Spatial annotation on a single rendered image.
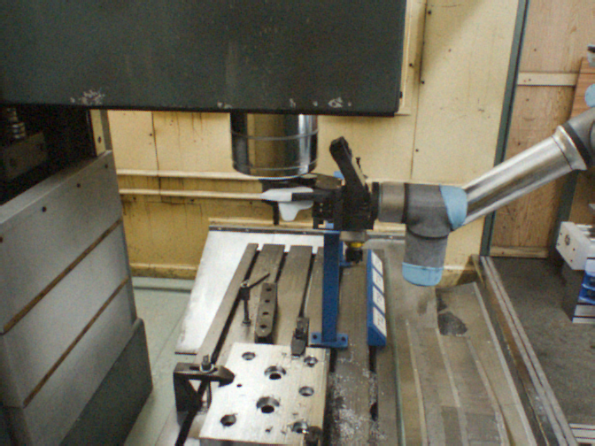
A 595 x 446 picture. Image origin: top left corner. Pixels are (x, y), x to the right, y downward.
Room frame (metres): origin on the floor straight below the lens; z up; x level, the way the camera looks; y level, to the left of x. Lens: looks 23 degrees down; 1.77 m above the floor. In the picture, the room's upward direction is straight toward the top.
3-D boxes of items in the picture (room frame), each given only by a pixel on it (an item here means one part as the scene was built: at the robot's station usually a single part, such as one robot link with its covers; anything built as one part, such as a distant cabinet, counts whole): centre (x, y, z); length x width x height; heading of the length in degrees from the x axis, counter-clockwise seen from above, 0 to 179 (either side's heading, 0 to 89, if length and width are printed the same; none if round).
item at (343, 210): (0.90, -0.08, 1.40); 0.12 x 0.08 x 0.09; 84
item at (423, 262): (0.90, -0.24, 1.30); 0.11 x 0.08 x 0.11; 168
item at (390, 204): (0.89, -0.16, 1.41); 0.08 x 0.05 x 0.08; 174
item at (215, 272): (1.56, -0.03, 0.75); 0.89 x 0.70 x 0.26; 83
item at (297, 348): (1.05, 0.00, 0.97); 0.13 x 0.03 x 0.15; 173
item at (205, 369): (0.91, 0.21, 0.97); 0.13 x 0.03 x 0.15; 83
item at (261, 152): (0.91, 0.04, 1.53); 0.16 x 0.16 x 0.12
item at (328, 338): (1.15, -0.08, 1.05); 0.10 x 0.05 x 0.30; 83
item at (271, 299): (1.22, 0.09, 0.93); 0.26 x 0.05 x 0.06; 178
